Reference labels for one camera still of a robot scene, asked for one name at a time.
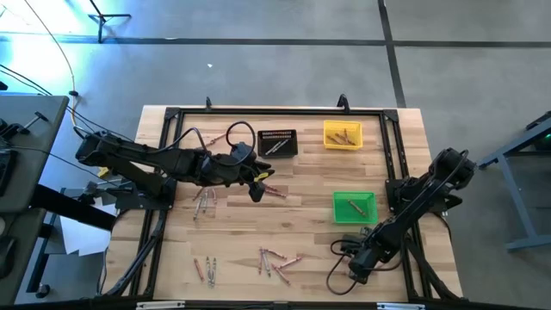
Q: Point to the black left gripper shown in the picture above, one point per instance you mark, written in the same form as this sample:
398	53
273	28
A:
228	170

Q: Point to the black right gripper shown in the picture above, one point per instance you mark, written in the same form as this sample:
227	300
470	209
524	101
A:
370	258

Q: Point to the pink crayon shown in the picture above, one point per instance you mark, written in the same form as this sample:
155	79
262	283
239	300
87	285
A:
289	262
276	194
214	196
260	260
275	253

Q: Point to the large front washable crayon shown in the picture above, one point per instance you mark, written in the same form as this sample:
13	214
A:
280	274

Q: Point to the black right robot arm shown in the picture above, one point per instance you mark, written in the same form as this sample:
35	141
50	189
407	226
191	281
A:
447	165

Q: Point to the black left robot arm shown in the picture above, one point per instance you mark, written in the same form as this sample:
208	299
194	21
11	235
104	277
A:
172	161

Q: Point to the black plastic basket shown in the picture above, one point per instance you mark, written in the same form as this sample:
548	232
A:
290	148

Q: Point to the green plastic basket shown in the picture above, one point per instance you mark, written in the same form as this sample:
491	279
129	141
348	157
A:
342	215

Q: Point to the yellow plastic basket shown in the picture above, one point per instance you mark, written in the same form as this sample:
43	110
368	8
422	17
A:
329	146

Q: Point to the grey metal stand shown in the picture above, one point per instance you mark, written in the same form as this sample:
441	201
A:
516	202

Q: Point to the yellow clip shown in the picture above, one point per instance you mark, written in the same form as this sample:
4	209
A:
103	172

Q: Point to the white paper sheet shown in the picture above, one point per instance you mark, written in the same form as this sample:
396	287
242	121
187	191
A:
82	232

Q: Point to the black tripod stand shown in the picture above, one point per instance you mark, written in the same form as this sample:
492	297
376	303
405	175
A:
112	16

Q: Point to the grey side desk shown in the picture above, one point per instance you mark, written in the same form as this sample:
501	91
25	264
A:
30	150

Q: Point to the black desk clamp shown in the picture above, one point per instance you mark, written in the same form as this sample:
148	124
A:
21	125

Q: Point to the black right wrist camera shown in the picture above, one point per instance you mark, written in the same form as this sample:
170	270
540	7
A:
354	244

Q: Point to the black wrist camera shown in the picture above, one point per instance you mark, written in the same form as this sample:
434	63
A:
257	191
354	244

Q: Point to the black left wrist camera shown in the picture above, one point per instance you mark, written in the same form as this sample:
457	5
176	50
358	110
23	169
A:
257	191

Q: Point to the white metal bracket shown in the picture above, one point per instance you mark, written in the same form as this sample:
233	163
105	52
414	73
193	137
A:
159	305
400	306

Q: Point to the black aluminium table frame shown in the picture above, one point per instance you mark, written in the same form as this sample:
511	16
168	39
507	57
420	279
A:
280	111

